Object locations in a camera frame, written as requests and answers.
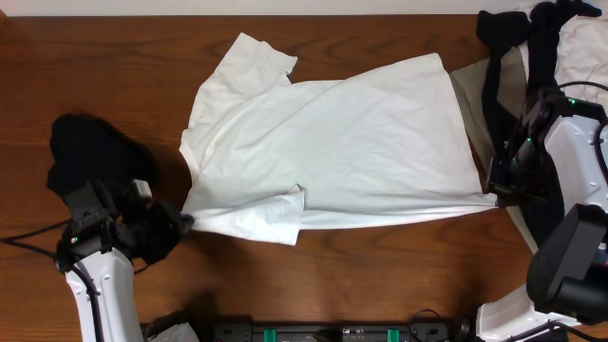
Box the white t-shirt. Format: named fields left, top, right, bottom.
left=180, top=34, right=496, bottom=245

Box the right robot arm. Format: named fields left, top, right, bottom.
left=474, top=88, right=607, bottom=341

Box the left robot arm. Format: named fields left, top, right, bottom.
left=55, top=180, right=198, bottom=342

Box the beige garment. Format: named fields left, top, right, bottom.
left=448, top=46, right=541, bottom=253

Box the folded black cloth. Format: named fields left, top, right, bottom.
left=47, top=113, right=160, bottom=198

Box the white wrinkled garment in pile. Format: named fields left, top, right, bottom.
left=517, top=4, right=608, bottom=105

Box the black garment in pile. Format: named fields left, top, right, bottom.
left=477, top=1, right=607, bottom=246

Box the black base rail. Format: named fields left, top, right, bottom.
left=204, top=318, right=477, bottom=342

